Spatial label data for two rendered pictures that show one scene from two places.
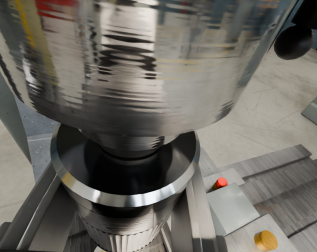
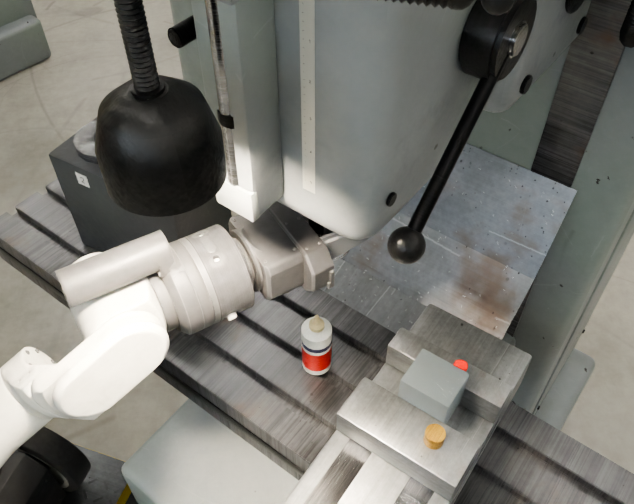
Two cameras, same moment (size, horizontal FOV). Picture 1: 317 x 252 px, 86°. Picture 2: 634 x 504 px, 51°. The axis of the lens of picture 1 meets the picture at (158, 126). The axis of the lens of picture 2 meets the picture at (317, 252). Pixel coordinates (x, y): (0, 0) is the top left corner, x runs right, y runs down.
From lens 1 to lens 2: 0.62 m
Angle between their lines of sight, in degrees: 44
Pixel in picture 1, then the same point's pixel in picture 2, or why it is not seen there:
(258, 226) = (449, 433)
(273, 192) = not seen: outside the picture
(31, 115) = not seen: hidden behind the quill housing
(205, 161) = (507, 369)
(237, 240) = (413, 414)
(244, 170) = (593, 472)
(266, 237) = (434, 429)
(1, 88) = not seen: hidden behind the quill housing
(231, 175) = (494, 388)
